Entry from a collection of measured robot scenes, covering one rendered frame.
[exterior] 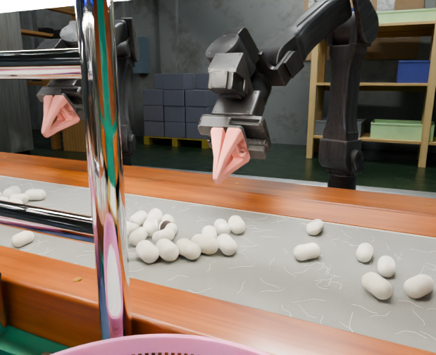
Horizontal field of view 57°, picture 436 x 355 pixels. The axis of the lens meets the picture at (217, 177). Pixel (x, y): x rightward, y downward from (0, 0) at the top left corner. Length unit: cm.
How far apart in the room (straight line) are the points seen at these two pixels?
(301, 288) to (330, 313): 5
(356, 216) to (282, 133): 558
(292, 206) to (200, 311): 34
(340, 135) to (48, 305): 66
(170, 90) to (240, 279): 550
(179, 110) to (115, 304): 556
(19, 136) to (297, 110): 375
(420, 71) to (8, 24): 456
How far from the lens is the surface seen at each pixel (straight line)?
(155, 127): 606
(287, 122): 615
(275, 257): 50
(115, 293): 31
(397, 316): 42
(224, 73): 55
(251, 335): 32
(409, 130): 502
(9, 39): 530
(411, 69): 496
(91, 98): 28
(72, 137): 579
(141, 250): 48
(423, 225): 63
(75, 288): 40
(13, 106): 526
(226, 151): 56
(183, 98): 580
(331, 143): 89
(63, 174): 90
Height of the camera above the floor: 95
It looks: 14 degrees down
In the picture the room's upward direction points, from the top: straight up
